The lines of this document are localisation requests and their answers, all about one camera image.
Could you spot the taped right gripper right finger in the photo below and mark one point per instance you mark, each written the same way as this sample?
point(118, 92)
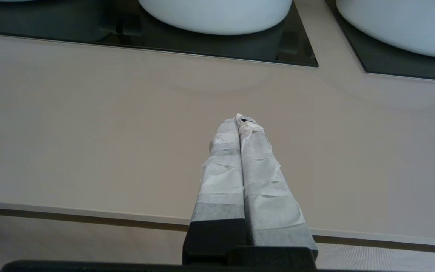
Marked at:
point(270, 196)

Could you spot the large black glass hob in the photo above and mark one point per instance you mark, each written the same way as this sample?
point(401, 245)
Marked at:
point(164, 37)

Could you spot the small black glass hob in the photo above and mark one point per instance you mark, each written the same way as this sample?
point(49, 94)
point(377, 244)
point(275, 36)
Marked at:
point(391, 64)

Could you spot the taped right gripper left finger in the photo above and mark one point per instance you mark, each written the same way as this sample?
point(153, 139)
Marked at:
point(221, 181)

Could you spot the white pot steel interior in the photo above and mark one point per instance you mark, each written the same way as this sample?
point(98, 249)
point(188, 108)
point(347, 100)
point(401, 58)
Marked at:
point(406, 22)
point(10, 0)
point(217, 15)

